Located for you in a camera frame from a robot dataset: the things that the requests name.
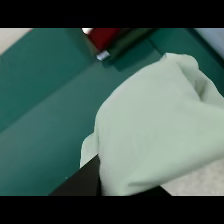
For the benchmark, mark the black garment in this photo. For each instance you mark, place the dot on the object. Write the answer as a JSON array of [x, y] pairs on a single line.
[[128, 41]]

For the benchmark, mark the red garment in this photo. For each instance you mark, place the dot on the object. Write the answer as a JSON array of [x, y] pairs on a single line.
[[101, 39]]

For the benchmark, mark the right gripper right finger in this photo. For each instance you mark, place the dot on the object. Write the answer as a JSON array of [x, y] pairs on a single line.
[[155, 192]]

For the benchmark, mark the pale green shirt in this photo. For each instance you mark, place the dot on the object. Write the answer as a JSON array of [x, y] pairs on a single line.
[[156, 126]]

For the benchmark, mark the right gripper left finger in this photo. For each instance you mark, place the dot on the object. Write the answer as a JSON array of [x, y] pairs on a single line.
[[85, 181]]

